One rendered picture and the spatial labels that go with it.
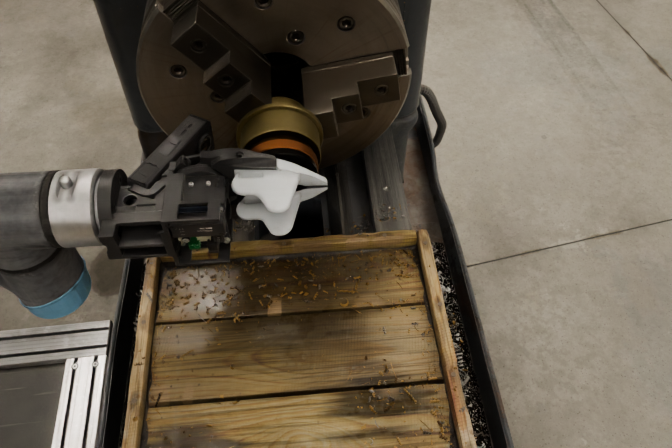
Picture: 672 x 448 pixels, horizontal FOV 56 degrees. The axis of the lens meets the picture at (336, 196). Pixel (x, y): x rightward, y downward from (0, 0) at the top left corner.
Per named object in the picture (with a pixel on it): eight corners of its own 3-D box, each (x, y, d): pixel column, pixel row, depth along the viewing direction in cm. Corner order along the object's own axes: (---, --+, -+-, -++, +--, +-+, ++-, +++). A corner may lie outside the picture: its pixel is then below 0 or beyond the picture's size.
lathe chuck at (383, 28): (160, 128, 88) (125, -95, 64) (379, 131, 92) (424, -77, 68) (153, 176, 82) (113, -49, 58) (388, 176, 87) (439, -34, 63)
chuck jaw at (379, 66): (298, 47, 72) (400, 28, 71) (306, 80, 76) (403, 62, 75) (303, 112, 65) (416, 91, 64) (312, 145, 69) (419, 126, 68)
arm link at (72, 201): (83, 203, 66) (56, 149, 60) (127, 200, 66) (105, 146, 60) (69, 262, 61) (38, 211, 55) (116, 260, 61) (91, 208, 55)
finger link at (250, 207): (330, 240, 62) (236, 245, 61) (327, 194, 66) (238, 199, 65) (330, 221, 59) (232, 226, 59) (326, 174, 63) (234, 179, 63)
